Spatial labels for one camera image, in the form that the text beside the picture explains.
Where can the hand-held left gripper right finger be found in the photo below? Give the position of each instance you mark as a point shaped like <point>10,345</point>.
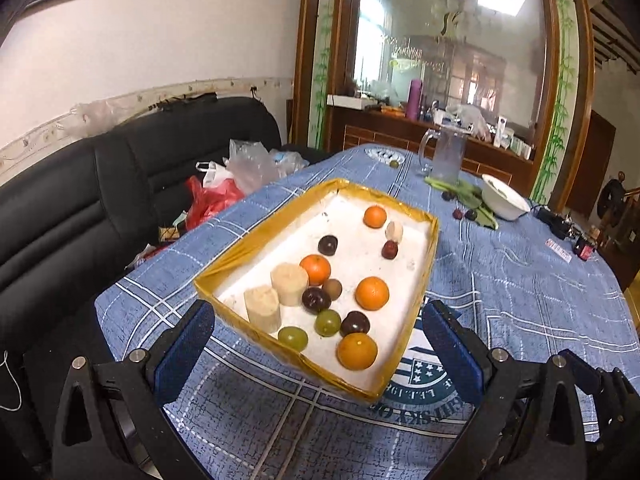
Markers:
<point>452,350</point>

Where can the purple thermos bottle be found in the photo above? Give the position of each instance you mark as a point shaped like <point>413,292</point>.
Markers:
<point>414,99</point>

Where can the white foam box yellow tape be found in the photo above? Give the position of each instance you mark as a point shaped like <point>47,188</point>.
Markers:
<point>350,225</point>

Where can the brown wooden cabinet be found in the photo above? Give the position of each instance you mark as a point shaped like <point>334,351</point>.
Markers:
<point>380,132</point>

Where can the white card red print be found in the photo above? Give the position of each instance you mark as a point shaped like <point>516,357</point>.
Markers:
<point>557,249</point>

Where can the blue plaid tablecloth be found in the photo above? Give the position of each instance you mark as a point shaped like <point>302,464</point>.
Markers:
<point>525,300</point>

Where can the wood framed glass partition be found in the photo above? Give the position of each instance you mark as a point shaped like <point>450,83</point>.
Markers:
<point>425,10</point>

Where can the green leafy vegetable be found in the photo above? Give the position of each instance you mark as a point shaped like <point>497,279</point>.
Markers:
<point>470,197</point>

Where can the small red black box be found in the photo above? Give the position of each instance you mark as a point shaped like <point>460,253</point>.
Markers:
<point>584,249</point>

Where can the white carton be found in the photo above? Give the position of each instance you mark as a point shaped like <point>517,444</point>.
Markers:
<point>501,130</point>

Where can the dark red plum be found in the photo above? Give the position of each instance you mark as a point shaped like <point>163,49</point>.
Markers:
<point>390,249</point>

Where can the black leather sofa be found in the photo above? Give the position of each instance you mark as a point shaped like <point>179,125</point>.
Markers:
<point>60,220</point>

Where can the clear plastic bag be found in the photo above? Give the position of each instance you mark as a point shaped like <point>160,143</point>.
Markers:
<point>250,165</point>

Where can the pile of snack packets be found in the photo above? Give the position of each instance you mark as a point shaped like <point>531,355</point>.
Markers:
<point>160,240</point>

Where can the clear bag with blue print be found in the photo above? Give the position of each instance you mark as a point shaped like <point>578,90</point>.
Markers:
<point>290,160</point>

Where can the red plastic bag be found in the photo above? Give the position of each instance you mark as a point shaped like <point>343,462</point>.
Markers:
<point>210,200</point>

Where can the white bowl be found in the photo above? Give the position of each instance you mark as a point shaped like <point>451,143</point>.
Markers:
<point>505,202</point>

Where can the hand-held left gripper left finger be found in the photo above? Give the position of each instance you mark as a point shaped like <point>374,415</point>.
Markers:
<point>185,350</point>

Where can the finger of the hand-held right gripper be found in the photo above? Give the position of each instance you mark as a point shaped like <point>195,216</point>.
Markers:
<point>605,395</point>

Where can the small beige sugarcane chunk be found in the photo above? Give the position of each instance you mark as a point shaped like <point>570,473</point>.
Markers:
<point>394,231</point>

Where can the small brown kiwi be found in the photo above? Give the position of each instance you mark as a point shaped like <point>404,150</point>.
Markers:
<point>331,287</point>

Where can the clear glass pitcher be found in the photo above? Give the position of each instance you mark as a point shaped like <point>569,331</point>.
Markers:
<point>447,152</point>

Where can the flat white box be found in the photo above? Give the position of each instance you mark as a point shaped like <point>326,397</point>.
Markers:
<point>352,101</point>

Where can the crumpled white plastic bag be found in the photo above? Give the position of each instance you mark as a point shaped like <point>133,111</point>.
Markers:
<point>470,112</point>

